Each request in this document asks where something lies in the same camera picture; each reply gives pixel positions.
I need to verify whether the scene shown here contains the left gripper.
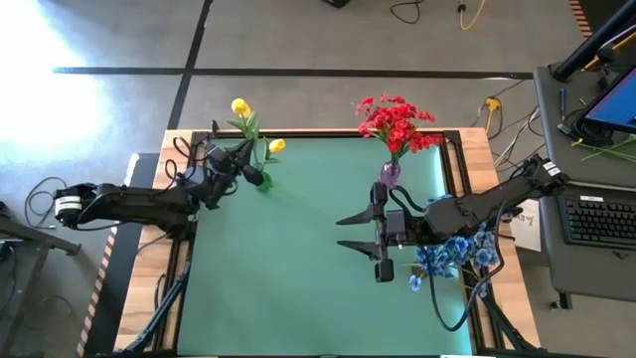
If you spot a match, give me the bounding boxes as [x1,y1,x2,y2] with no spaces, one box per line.
[191,139,266,211]

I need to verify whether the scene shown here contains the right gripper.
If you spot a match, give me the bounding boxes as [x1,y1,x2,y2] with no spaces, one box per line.
[336,181,427,283]

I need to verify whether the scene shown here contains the red artificial flower bunch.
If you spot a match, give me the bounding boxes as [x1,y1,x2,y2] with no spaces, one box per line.
[354,92,398,163]
[385,126,444,165]
[372,98,436,163]

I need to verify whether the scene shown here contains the green glass vase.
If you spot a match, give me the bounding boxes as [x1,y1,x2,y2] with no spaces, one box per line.
[255,171,275,194]

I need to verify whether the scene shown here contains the purple glass vase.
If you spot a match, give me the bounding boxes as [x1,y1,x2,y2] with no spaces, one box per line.
[378,159,401,189]

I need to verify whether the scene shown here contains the green table mat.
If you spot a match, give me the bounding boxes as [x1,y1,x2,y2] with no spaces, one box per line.
[176,134,473,357]

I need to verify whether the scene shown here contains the white paper sheet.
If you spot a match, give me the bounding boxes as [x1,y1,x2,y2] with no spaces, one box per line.
[509,198,543,253]

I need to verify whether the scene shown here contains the black support strut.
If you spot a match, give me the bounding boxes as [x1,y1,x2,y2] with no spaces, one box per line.
[464,292,541,353]
[121,258,194,355]

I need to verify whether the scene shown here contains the striped hazard tape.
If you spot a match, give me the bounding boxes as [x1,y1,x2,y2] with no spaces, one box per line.
[75,151,141,358]

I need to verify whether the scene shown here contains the black floor mat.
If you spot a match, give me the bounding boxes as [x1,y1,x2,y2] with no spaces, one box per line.
[81,152,165,358]

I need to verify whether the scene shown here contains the black metal stand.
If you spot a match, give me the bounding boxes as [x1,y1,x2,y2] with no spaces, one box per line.
[0,201,83,358]

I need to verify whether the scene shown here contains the grey desk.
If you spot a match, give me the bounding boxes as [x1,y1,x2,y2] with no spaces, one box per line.
[532,63,636,303]

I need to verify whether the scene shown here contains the black keyboard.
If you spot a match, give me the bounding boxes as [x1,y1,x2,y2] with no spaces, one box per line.
[556,193,636,251]

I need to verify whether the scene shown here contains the green stems on desk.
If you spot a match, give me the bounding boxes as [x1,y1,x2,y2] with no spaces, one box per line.
[570,133,636,163]

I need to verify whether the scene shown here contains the monitor with blue screen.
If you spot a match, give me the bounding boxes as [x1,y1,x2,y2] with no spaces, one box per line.
[575,64,636,135]

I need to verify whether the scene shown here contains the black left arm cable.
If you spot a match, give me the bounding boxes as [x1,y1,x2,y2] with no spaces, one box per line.
[163,133,213,183]

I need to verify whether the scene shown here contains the black table frame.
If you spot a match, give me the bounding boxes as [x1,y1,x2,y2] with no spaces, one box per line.
[153,127,498,357]

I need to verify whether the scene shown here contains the black coiled floor cable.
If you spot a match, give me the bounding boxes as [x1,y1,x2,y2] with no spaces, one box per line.
[23,175,69,231]

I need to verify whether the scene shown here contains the yellow floor cable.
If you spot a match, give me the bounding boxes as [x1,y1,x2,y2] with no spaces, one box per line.
[456,0,487,32]

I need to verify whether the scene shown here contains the black desk cable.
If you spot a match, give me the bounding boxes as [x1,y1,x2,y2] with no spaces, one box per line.
[556,106,605,146]

